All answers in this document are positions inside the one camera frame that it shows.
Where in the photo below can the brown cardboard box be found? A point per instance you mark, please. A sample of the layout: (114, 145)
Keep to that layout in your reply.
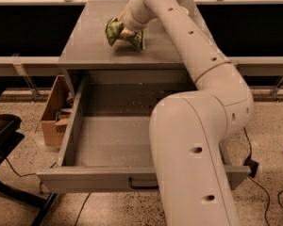
(57, 112)

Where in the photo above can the grey open drawer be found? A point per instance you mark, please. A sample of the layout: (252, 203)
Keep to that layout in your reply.
(107, 139)

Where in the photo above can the grey wall rail left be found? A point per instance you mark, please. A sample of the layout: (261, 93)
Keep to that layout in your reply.
(29, 65)

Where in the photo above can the black power adapter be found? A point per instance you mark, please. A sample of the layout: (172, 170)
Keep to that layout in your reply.
(253, 166)

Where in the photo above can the black drawer handle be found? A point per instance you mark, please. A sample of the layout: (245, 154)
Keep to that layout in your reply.
(142, 185)

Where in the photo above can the grey cabinet counter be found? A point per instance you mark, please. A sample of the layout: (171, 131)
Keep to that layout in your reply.
(172, 47)

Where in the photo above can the grey wall rail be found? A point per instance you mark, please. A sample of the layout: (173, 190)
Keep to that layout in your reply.
(259, 65)
(29, 65)

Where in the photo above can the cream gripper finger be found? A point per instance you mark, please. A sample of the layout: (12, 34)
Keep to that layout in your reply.
(126, 33)

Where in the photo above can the green jalapeno chip bag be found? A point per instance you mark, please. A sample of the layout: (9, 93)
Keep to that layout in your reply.
(113, 29)

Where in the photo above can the grey wall rail right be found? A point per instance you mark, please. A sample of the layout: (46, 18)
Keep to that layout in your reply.
(259, 65)

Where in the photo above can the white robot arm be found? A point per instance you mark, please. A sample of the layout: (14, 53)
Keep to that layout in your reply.
(187, 128)

